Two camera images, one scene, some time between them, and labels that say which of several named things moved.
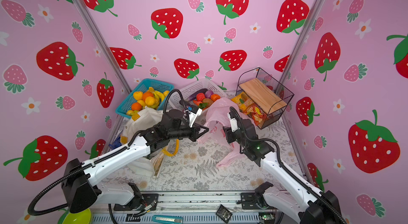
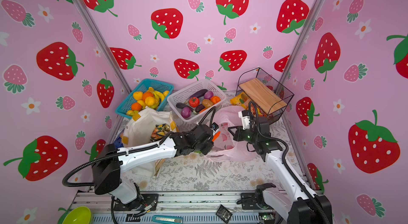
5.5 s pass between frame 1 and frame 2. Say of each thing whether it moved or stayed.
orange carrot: moved
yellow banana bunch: stayed
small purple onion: stayed
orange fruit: stayed
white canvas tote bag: stayed
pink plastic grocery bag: moved
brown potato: stayed
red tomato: moved
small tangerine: stayed
